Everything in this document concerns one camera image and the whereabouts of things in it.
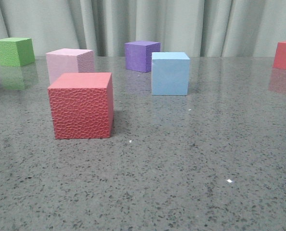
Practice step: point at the green foam cube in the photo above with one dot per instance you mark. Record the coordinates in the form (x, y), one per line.
(16, 52)

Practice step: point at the light blue foam cube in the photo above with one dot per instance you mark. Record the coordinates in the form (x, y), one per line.
(170, 73)

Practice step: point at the large red textured cube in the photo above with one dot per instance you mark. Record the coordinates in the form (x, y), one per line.
(82, 105)

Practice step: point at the pink foam cube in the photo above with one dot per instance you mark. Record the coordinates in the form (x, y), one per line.
(69, 61)

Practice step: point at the purple foam cube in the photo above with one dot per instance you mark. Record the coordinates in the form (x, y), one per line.
(138, 55)

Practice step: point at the grey-green curtain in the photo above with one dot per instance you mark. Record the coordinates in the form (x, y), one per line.
(210, 28)

